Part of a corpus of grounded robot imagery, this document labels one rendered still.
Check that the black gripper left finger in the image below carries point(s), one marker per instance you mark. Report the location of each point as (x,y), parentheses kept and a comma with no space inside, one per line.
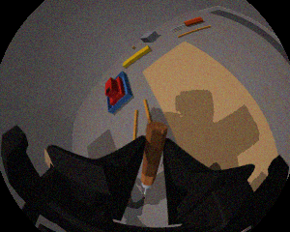
(113,175)

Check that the tan wooden panel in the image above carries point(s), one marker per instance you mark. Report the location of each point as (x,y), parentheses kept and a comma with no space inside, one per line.
(210,112)

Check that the yellow rectangular bar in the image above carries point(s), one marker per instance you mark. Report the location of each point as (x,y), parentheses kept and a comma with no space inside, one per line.
(136,56)

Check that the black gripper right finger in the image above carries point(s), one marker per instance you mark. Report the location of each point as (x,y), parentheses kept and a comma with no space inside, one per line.
(188,182)

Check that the orange-handled awl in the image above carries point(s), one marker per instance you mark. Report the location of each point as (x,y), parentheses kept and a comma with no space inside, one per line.
(193,21)

